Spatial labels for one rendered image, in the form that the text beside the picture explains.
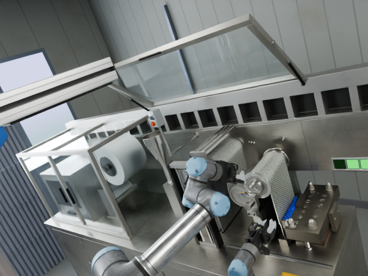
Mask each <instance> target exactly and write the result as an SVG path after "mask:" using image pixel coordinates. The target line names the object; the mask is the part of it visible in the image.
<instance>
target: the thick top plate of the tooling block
mask: <svg viewBox="0 0 368 276"><path fill-rule="evenodd" d="M314 187H315V189H313V190H309V189H308V186H307V188H306V189H305V191H304V193H303V195H305V197H306V198H305V200H304V201H303V203H302V205H301V207H300V208H295V210H294V212H293V214H292V215H291V217H290V218H293V220H294V221H295V224H296V227H295V228H289V226H286V227H285V233H286V236H287V239H292V240H299V241H303V242H309V243H316V244H322V242H323V239H324V236H325V233H326V231H327V228H328V226H329V223H330V219H329V214H328V213H329V210H330V208H331V205H332V202H338V199H339V197H340V190H339V187H338V186H336V185H332V187H333V190H332V191H327V190H326V185H314ZM310 219H313V220H314V221H315V223H316V224H317V229H314V230H312V229H309V220H310Z"/></svg>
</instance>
